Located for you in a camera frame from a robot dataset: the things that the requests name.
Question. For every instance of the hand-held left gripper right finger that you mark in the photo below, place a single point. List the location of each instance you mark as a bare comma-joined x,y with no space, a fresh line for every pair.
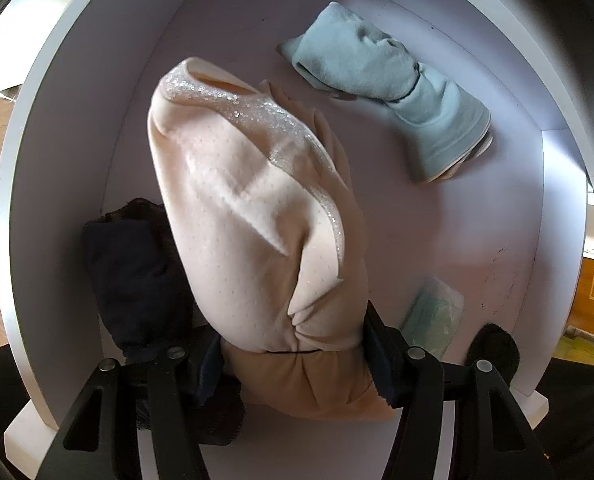
377,355

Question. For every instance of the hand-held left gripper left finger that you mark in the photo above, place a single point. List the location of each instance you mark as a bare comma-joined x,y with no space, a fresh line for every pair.
207,370

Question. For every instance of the mint face mask packet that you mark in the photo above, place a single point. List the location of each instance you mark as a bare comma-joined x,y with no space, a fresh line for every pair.
434,310

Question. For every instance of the black cloth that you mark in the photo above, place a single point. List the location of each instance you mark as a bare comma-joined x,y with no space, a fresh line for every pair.
494,350

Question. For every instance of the navy cloth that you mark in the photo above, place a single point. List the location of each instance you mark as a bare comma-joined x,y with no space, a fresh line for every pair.
132,270

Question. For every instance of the white drawer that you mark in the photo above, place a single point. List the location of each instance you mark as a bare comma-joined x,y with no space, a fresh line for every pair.
427,220

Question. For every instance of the peach sequined garment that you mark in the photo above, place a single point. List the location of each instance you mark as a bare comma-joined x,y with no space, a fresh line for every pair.
247,210

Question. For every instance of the person's black pants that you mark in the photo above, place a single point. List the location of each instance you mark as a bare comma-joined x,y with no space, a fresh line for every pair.
582,410

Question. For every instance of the light blue rolled cloth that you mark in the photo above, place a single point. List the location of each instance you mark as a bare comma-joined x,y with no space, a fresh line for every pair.
377,70

